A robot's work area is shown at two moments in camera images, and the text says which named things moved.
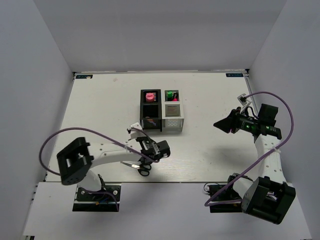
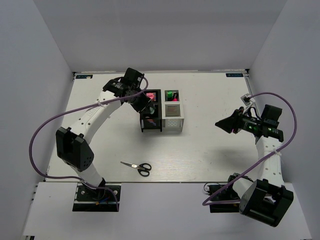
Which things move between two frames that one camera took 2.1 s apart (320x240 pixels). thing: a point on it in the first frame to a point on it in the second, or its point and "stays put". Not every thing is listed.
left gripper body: [147, 163] to [140, 102]
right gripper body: [242, 121] stays put
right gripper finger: [226, 124] stays put
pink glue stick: [149, 97] stays put
